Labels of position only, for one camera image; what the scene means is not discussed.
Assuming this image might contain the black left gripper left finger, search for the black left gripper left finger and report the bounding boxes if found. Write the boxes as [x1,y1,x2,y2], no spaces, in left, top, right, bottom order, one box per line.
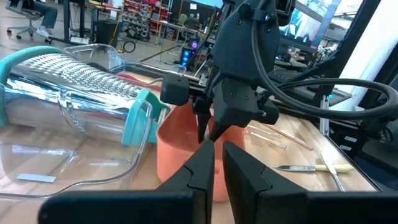
[37,139,216,224]

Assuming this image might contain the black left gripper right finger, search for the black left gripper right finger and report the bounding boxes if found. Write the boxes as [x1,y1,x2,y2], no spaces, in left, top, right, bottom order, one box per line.
[222,141,398,224]

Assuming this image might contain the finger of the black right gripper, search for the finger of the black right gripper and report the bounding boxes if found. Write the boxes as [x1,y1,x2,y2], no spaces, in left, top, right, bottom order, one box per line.
[192,95,215,144]
[210,77,262,142]

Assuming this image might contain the grey spatula wooden handle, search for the grey spatula wooden handle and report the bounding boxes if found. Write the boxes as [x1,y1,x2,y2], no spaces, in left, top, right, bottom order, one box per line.
[262,123,314,151]

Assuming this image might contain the metal tongs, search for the metal tongs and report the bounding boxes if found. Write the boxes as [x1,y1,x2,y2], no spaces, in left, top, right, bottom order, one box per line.
[320,151,346,192]

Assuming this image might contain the yellow-handled knife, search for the yellow-handled knife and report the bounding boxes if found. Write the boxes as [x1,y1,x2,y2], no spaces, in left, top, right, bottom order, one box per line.
[273,164,355,174]

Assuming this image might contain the orange plastic bin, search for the orange plastic bin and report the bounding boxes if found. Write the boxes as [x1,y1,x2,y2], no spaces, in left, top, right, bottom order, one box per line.
[156,99,246,203]

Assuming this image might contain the black keyboard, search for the black keyboard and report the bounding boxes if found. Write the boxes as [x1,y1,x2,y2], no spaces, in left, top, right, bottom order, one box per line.
[267,67,354,107]

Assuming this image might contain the computer tower blue lights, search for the computer tower blue lights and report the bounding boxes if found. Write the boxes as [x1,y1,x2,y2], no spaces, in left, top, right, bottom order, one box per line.
[179,37,201,68]

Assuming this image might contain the computer monitor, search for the computer monitor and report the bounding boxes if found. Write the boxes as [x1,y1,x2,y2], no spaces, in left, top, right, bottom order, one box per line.
[278,0,343,52]

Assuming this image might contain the red silicone spoon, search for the red silicone spoon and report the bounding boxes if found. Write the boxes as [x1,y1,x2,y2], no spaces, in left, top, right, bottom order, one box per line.
[116,72,164,91]

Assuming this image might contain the red parts shelf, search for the red parts shelf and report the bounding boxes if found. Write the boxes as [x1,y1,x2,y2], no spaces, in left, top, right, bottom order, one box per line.
[122,0,170,42]

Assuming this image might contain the clear plastic bin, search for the clear plastic bin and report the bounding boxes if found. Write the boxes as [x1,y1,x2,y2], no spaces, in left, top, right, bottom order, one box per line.
[0,90,154,200]
[63,43,187,82]

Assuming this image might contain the black trash bin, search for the black trash bin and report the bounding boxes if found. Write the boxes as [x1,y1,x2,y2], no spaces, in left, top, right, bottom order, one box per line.
[95,19,119,48]

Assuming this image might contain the steel box grater teal trim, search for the steel box grater teal trim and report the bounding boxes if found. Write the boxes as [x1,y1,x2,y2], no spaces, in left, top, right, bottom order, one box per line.
[0,45,171,146]

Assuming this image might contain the black desk leg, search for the black desk leg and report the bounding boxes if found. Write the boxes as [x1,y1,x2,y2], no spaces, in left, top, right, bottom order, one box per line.
[48,0,91,46]

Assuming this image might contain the person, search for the person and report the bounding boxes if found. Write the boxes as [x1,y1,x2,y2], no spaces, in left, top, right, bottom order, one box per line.
[8,0,58,37]

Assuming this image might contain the grey office chair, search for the grey office chair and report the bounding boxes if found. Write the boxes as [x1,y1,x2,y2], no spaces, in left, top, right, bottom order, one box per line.
[4,0,53,44]

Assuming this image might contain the grey metal bracket plate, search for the grey metal bracket plate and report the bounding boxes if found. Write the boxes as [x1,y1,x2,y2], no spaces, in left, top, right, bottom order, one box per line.
[319,95,330,137]

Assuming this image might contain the black cable coil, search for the black cable coil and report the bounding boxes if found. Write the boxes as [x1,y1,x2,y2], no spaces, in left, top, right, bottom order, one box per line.
[123,40,137,54]

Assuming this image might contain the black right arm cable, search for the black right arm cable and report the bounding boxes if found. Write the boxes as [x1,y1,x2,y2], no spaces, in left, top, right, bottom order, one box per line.
[251,18,398,121]

